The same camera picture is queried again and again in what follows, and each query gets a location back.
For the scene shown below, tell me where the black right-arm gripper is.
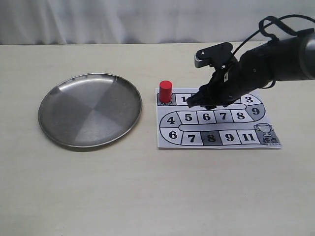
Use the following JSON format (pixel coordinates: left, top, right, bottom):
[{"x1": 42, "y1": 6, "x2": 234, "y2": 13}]
[{"x1": 186, "y1": 50, "x2": 276, "y2": 108}]

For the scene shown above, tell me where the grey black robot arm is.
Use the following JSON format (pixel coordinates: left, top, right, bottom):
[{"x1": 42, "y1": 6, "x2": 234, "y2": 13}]
[{"x1": 186, "y1": 29, "x2": 315, "y2": 110}]

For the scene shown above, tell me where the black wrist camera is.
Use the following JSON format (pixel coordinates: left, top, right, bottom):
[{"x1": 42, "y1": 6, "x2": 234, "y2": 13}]
[{"x1": 194, "y1": 42, "x2": 233, "y2": 69}]

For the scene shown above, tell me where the round silver metal plate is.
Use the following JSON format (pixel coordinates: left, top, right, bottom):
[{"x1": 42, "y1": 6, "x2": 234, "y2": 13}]
[{"x1": 38, "y1": 73, "x2": 143, "y2": 149}]

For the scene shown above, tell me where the printed paper game board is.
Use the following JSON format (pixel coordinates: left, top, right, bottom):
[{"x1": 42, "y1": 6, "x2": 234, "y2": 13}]
[{"x1": 156, "y1": 88, "x2": 282, "y2": 149}]

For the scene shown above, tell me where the white backdrop curtain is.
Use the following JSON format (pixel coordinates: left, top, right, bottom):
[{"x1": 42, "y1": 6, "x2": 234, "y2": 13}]
[{"x1": 0, "y1": 0, "x2": 315, "y2": 45}]

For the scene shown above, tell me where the red cylinder game piece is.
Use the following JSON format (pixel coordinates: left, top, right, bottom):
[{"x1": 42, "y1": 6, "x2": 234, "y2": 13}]
[{"x1": 159, "y1": 80, "x2": 172, "y2": 103}]

